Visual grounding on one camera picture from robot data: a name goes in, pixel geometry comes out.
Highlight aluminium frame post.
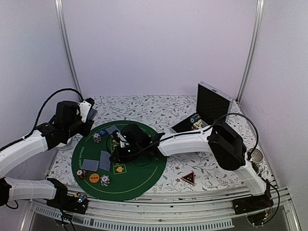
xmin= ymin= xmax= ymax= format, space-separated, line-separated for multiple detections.
xmin=54 ymin=0 xmax=82 ymax=93
xmin=236 ymin=0 xmax=265 ymax=104

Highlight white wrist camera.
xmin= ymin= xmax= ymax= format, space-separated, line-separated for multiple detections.
xmin=112 ymin=130 xmax=129 ymax=148
xmin=79 ymin=98 xmax=95 ymax=123

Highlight blue backed cards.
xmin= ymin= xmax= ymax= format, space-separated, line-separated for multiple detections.
xmin=87 ymin=108 xmax=97 ymax=120

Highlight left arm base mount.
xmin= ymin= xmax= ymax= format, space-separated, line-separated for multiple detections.
xmin=46 ymin=192 xmax=89 ymax=215

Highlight dealt cards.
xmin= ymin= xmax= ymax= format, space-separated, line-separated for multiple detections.
xmin=81 ymin=159 xmax=99 ymax=172

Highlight boxed card deck in case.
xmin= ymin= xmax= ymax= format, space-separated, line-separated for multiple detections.
xmin=192 ymin=119 xmax=208 ymax=130

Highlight right aluminium frame post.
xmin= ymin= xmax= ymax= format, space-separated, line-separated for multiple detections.
xmin=236 ymin=0 xmax=265 ymax=104

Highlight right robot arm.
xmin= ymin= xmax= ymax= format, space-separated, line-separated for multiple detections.
xmin=109 ymin=115 xmax=274 ymax=210

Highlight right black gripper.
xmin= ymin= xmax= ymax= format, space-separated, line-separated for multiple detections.
xmin=109 ymin=144 xmax=142 ymax=164

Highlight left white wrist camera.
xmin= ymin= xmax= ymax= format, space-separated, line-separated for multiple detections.
xmin=79 ymin=98 xmax=95 ymax=123

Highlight blue small blind button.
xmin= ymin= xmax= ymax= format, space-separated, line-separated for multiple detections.
xmin=98 ymin=129 xmax=107 ymax=136

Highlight aluminium poker chip case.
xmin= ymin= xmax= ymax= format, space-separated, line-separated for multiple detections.
xmin=171 ymin=81 xmax=233 ymax=133

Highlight striped ceramic mug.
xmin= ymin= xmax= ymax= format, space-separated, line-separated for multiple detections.
xmin=247 ymin=148 xmax=264 ymax=167

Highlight left aluminium frame post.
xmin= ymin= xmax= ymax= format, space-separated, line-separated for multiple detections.
xmin=54 ymin=0 xmax=82 ymax=93

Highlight orange big blind button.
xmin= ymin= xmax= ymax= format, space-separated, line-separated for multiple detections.
xmin=89 ymin=173 xmax=100 ymax=184

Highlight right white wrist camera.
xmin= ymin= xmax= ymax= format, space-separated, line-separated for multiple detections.
xmin=112 ymin=130 xmax=129 ymax=148

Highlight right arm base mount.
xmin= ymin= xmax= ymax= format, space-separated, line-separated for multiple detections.
xmin=232 ymin=193 xmax=274 ymax=215

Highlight row of poker chips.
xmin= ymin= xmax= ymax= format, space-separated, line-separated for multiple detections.
xmin=190 ymin=114 xmax=201 ymax=124

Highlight round green poker mat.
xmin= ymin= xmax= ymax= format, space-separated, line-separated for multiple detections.
xmin=71 ymin=120 xmax=167 ymax=201

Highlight red black triangular button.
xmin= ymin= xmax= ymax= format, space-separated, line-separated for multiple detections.
xmin=181 ymin=171 xmax=195 ymax=185

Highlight dark red chip stack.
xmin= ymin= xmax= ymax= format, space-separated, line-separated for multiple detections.
xmin=76 ymin=169 xmax=88 ymax=180

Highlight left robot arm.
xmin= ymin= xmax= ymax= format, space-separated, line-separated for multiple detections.
xmin=0 ymin=98 xmax=96 ymax=209

